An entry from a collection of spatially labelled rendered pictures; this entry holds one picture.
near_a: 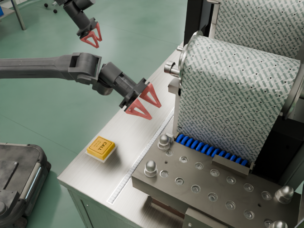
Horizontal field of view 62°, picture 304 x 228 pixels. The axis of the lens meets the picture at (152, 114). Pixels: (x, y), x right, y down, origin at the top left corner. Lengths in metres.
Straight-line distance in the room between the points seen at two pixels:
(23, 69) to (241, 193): 0.69
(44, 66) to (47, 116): 1.66
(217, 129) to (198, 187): 0.16
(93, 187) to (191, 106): 0.39
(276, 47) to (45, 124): 1.98
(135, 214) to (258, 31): 0.62
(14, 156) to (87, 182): 1.12
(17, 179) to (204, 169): 1.32
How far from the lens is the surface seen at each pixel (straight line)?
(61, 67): 0.77
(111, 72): 0.75
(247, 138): 0.70
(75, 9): 1.13
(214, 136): 0.73
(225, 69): 0.60
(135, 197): 0.80
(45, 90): 2.75
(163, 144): 0.72
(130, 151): 0.89
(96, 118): 2.30
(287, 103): 0.61
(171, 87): 0.78
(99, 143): 0.90
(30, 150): 1.90
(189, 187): 0.67
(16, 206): 1.69
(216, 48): 0.62
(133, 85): 0.75
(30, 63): 0.83
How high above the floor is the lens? 1.61
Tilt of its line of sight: 45 degrees down
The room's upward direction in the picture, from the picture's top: straight up
